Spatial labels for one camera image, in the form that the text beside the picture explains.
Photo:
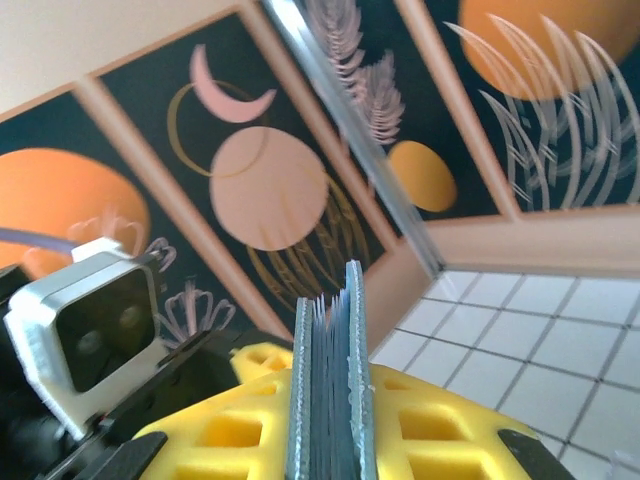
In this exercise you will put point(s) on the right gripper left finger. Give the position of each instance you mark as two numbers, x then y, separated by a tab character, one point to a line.
272	395

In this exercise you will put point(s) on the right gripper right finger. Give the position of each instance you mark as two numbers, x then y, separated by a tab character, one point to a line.
480	435

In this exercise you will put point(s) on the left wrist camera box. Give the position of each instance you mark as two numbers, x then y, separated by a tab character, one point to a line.
100	320

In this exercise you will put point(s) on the aluminium corner post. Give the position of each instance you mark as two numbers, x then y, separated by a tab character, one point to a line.
362	145

